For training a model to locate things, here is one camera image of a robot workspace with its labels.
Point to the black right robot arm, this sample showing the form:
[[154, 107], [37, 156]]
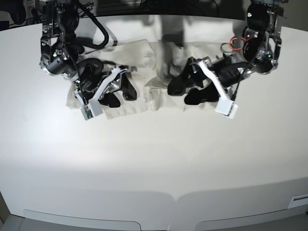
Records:
[[62, 53]]

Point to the beige T-shirt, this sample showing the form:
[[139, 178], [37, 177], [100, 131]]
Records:
[[145, 61]]

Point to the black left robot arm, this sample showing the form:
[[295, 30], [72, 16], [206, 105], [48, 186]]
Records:
[[259, 52]]

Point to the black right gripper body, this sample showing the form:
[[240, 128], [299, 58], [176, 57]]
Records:
[[93, 71]]

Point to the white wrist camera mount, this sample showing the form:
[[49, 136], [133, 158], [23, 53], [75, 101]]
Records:
[[225, 105], [92, 108]]

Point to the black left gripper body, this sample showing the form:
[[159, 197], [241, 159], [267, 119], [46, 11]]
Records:
[[226, 70]]

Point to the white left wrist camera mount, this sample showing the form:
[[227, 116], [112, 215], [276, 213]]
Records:
[[225, 105]]

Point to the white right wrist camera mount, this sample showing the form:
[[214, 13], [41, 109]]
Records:
[[92, 108]]

